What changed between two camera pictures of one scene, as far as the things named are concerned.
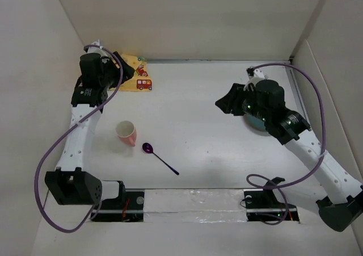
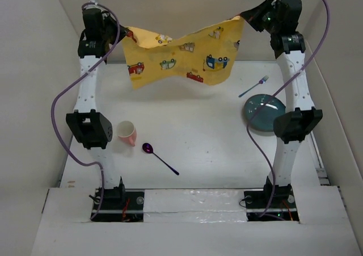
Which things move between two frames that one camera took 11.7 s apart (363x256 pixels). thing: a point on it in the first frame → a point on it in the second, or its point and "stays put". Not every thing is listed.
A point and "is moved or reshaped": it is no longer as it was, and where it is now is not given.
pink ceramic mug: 126,132 stays put
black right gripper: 232,99 → 253,15
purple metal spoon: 148,148 stays put
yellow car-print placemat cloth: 140,81 is moved or reshaped
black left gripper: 128,71 → 122,32
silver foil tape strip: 194,205 stays put
